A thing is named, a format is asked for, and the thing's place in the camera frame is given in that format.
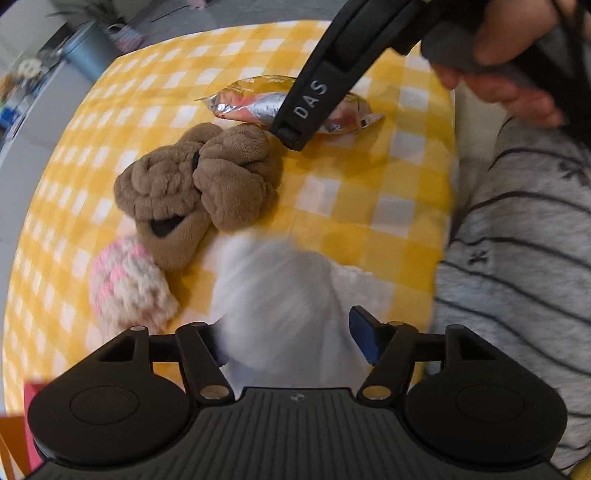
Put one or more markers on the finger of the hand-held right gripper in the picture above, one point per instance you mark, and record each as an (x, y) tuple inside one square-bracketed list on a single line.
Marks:
[(295, 134)]

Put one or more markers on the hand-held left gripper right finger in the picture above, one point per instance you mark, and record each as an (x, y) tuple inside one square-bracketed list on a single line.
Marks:
[(364, 332)]

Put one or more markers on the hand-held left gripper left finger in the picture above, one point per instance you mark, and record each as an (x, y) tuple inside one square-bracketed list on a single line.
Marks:
[(198, 350)]

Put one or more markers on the silver snack packet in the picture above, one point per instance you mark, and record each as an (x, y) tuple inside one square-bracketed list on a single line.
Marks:
[(249, 104)]

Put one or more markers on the white fluffy plush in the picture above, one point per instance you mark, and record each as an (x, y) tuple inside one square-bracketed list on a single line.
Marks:
[(286, 304)]

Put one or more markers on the brown plush toy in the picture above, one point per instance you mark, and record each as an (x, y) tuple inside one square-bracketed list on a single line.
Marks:
[(221, 184)]

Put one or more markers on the person's right hand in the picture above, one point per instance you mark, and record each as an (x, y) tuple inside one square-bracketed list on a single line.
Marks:
[(508, 27)]

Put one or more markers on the yellow checkered tablecloth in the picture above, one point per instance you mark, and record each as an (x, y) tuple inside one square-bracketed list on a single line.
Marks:
[(360, 194)]

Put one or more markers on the pink white knitted ball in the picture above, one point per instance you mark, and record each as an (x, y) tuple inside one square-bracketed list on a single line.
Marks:
[(129, 286)]

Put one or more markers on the person's grey striped clothing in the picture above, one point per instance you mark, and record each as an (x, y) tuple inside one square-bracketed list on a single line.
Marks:
[(521, 277)]

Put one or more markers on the pink striped bag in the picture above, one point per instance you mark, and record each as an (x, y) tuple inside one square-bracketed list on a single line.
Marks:
[(129, 37)]

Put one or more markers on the grey round trash can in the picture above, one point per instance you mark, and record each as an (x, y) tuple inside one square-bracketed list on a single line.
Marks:
[(87, 53)]

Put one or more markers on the long-leaf potted plant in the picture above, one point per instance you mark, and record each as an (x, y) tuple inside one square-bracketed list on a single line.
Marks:
[(87, 9)]

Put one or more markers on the white marble television console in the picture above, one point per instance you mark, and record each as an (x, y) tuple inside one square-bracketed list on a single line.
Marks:
[(41, 124)]

